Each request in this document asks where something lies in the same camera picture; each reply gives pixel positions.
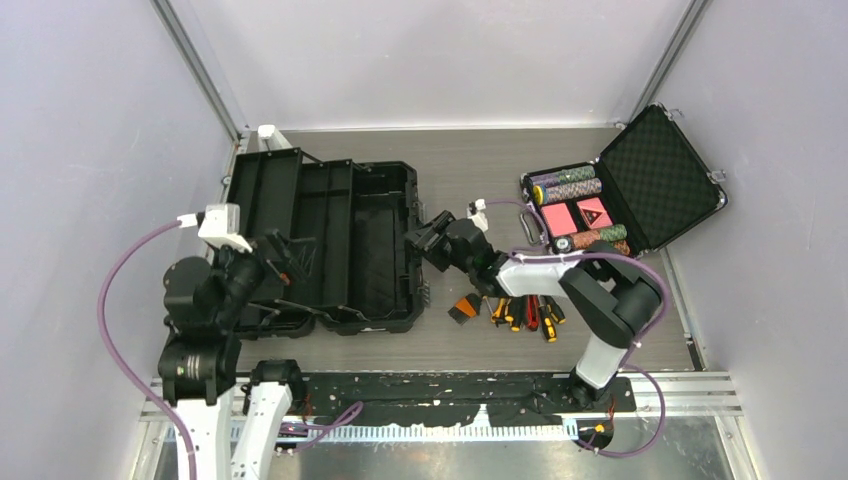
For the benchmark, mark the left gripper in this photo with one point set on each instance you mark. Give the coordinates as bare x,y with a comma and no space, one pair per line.
294,258

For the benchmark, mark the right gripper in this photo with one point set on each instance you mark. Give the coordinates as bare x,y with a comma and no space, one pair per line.
422,236

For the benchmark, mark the black plastic toolbox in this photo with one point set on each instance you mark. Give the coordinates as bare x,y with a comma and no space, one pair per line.
351,220

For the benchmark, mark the orange black bit holder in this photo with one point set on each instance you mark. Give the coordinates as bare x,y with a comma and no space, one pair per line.
466,308

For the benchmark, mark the red black pliers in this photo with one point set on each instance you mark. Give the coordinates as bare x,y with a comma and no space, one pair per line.
531,313

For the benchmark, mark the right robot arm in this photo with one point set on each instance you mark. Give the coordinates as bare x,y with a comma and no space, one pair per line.
619,298

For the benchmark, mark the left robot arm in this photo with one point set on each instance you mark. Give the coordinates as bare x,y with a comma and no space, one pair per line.
204,302

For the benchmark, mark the yellow black screwdriver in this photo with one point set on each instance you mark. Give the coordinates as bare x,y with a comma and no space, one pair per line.
508,312
550,315

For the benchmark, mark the white metronome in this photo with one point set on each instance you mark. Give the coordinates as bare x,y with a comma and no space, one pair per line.
270,138

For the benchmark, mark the pink card deck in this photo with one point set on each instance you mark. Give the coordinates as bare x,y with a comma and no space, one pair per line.
559,219

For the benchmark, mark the poker chip row top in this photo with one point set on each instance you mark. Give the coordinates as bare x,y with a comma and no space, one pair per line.
564,176

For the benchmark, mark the yellow black screwdriver right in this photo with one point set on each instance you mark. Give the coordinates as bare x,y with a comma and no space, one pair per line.
550,315

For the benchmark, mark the red card deck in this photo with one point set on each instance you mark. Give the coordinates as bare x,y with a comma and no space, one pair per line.
594,213

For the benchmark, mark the poker chip row green red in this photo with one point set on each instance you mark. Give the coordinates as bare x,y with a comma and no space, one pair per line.
582,240

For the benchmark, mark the poker chip row orange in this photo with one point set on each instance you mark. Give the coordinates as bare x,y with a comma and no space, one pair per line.
622,247

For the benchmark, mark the black aluminium poker chip case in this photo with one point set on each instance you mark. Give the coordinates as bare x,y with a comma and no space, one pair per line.
654,183

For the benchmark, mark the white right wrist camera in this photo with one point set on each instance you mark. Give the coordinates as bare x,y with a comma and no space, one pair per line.
475,212

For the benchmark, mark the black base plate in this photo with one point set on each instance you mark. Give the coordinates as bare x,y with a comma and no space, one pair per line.
447,399

